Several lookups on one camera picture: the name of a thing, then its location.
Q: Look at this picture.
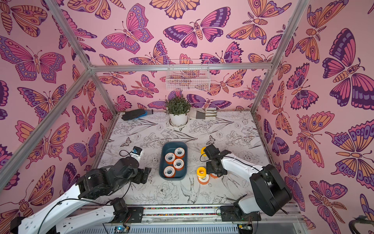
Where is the yellow tape roll front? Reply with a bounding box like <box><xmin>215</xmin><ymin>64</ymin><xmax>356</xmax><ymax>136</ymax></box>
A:
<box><xmin>197</xmin><ymin>167</ymin><xmax>207</xmax><ymax>178</ymax></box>

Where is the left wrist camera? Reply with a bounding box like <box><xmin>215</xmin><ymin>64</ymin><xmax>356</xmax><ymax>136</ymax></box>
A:
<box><xmin>130</xmin><ymin>146</ymin><xmax>143</xmax><ymax>157</ymax></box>

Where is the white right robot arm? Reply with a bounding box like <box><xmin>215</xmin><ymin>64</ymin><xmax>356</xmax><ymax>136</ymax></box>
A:
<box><xmin>201</xmin><ymin>145</ymin><xmax>293</xmax><ymax>219</ymax></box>

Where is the white plant pot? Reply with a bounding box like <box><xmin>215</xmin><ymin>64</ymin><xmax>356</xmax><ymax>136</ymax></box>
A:
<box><xmin>169</xmin><ymin>114</ymin><xmax>189</xmax><ymax>127</ymax></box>

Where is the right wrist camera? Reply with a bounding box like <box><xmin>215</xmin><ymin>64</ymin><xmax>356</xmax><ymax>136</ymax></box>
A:
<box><xmin>203</xmin><ymin>144</ymin><xmax>220</xmax><ymax>160</ymax></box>

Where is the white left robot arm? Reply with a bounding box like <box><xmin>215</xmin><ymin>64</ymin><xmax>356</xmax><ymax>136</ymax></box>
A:
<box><xmin>10</xmin><ymin>157</ymin><xmax>151</xmax><ymax>234</ymax></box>

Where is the green potted plant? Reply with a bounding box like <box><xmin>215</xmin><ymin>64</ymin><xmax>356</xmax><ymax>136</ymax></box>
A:
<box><xmin>166</xmin><ymin>96</ymin><xmax>191</xmax><ymax>116</ymax></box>

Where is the white wire basket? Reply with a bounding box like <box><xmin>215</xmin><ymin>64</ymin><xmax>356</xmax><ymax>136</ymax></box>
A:
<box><xmin>165</xmin><ymin>58</ymin><xmax>211</xmax><ymax>92</ymax></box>

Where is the yellow tape roll back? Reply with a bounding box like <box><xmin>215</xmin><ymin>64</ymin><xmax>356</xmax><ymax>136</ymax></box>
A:
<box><xmin>201</xmin><ymin>147</ymin><xmax>206</xmax><ymax>157</ymax></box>

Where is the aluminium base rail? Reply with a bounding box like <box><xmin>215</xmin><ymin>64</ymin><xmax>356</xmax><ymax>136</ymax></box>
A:
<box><xmin>68</xmin><ymin>204</ymin><xmax>308</xmax><ymax>234</ymax></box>

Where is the teal storage box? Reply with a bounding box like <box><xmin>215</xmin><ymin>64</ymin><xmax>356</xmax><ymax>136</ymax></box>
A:
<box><xmin>159</xmin><ymin>141</ymin><xmax>188</xmax><ymax>180</ymax></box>

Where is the orange tape roll under yellow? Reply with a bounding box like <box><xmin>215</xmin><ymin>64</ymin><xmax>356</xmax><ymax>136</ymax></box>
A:
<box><xmin>198</xmin><ymin>175</ymin><xmax>210</xmax><ymax>185</ymax></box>

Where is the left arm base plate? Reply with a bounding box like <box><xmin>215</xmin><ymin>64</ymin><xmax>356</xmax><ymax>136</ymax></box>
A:
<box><xmin>112</xmin><ymin>207</ymin><xmax>144</xmax><ymax>224</ymax></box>

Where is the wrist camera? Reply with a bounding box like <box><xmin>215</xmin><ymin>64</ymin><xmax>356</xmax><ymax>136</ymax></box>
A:
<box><xmin>130</xmin><ymin>146</ymin><xmax>143</xmax><ymax>157</ymax></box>
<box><xmin>203</xmin><ymin>144</ymin><xmax>220</xmax><ymax>160</ymax></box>

